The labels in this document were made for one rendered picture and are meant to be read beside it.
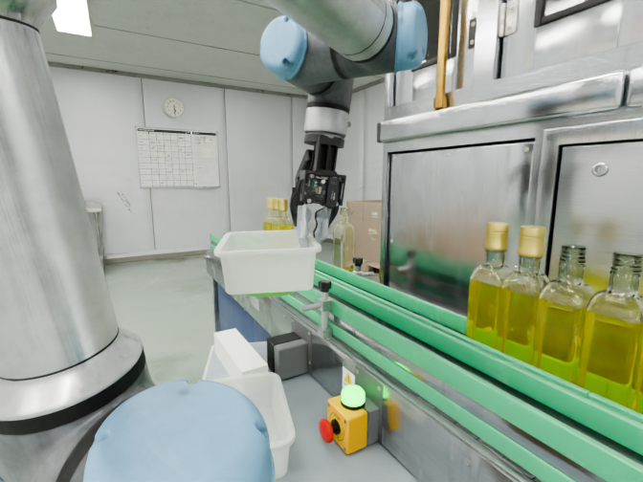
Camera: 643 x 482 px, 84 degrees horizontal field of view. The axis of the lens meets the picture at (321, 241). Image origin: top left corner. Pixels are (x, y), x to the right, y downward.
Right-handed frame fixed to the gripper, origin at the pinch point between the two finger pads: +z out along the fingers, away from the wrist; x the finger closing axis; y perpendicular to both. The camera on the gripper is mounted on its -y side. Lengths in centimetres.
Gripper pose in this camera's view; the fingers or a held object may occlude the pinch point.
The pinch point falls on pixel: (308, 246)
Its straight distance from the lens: 67.7
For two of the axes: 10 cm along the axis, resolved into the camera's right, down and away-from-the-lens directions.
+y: 2.0, 1.6, -9.7
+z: -1.3, 9.8, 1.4
